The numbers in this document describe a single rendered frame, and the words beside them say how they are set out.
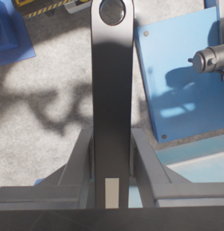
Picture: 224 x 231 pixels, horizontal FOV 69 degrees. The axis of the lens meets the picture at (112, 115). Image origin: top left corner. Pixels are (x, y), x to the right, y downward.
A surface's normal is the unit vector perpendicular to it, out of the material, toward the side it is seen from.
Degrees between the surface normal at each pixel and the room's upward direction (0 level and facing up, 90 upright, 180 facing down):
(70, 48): 0
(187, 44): 0
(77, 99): 0
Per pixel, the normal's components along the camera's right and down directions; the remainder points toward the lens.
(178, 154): -0.25, -0.93
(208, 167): 0.03, 0.28
